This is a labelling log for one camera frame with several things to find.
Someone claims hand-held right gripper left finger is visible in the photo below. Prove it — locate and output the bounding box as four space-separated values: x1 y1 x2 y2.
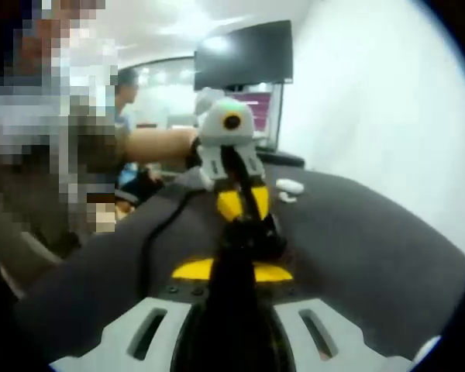
48 259 233 372

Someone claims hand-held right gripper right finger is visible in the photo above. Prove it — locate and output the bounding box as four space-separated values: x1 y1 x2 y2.
232 262 415 372

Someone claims white charging case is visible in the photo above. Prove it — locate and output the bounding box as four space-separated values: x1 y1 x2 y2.
275 177 304 193

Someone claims black charging case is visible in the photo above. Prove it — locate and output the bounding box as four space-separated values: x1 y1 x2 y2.
220 215 288 267

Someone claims laptop with purple screen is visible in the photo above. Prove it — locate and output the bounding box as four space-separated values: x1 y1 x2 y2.
228 83 305 168

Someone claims black monitor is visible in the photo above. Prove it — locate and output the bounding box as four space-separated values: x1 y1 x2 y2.
193 19 295 91

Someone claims black table mat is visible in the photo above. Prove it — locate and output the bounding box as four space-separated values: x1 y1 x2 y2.
15 164 465 363

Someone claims black wrist strap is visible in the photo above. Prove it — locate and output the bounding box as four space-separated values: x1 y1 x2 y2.
191 136 203 170

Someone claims black cable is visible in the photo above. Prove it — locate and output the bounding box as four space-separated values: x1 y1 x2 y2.
145 184 202 290

